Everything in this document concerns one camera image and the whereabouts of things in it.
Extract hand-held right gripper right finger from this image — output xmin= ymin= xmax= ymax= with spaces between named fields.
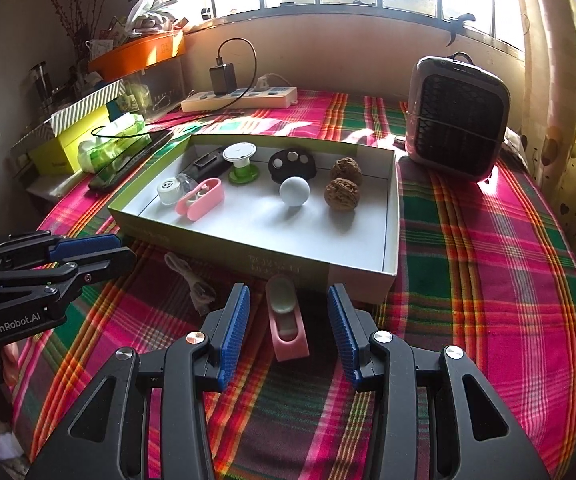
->
xmin=327 ymin=282 xmax=551 ymax=480

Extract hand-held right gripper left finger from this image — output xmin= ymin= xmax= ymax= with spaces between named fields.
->
xmin=25 ymin=282 xmax=251 ymax=480

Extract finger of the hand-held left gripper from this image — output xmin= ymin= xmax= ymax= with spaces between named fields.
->
xmin=0 ymin=231 xmax=123 ymax=274
xmin=0 ymin=247 xmax=138 ymax=307

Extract white usb cable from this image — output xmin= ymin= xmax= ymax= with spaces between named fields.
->
xmin=164 ymin=251 xmax=216 ymax=313

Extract small white round jar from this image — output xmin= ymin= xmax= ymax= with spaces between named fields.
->
xmin=156 ymin=176 xmax=185 ymax=206

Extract pink case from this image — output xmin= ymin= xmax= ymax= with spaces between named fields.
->
xmin=174 ymin=177 xmax=225 ymax=222

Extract shallow green white cardboard box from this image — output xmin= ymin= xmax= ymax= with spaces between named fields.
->
xmin=108 ymin=134 xmax=401 ymax=306

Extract black rectangular device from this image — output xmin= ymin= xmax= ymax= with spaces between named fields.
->
xmin=178 ymin=145 xmax=226 ymax=191

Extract brown walnut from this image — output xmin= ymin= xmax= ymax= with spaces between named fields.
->
xmin=323 ymin=177 xmax=361 ymax=209
xmin=329 ymin=156 xmax=364 ymax=183

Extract white ball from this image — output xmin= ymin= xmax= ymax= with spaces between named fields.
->
xmin=279 ymin=176 xmax=312 ymax=209

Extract white green spool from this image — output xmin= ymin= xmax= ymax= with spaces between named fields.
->
xmin=222 ymin=142 xmax=261 ymax=184

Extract black oval disc metal dots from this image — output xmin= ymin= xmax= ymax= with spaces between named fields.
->
xmin=268 ymin=149 xmax=317 ymax=183

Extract black smartphone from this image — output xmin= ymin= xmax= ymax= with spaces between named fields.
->
xmin=88 ymin=130 xmax=174 ymax=193

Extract yellow green box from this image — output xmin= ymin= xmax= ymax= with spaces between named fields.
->
xmin=28 ymin=105 xmax=124 ymax=176

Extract green wet wipes pack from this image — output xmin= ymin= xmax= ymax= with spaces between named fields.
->
xmin=77 ymin=112 xmax=151 ymax=173

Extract striped box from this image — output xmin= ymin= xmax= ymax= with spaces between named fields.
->
xmin=10 ymin=79 xmax=125 ymax=161

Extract pink green plaid blanket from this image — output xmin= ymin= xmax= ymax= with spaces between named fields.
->
xmin=10 ymin=89 xmax=576 ymax=480

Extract metal cup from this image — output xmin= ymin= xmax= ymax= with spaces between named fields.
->
xmin=28 ymin=61 xmax=54 ymax=111

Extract clear plastic container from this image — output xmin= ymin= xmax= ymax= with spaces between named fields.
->
xmin=138 ymin=60 xmax=186 ymax=111

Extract orange tray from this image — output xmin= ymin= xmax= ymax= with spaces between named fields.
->
xmin=87 ymin=29 xmax=186 ymax=81

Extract black charger adapter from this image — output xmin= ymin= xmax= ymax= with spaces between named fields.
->
xmin=209 ymin=62 xmax=236 ymax=95

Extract white power strip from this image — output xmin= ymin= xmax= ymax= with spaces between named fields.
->
xmin=180 ymin=85 xmax=299 ymax=113

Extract dried branches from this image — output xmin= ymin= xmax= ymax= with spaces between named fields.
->
xmin=43 ymin=0 xmax=119 ymax=56

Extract white plastic bag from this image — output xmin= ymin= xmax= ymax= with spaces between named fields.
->
xmin=123 ymin=0 xmax=179 ymax=36

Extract grey space heater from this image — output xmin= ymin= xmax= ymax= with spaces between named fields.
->
xmin=404 ymin=52 xmax=511 ymax=183

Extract heart print curtain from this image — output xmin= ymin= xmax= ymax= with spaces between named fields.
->
xmin=513 ymin=0 xmax=576 ymax=261

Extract black window latch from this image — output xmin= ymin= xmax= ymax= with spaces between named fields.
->
xmin=445 ymin=11 xmax=476 ymax=41

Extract black charger cable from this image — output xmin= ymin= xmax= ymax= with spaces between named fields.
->
xmin=215 ymin=37 xmax=259 ymax=111

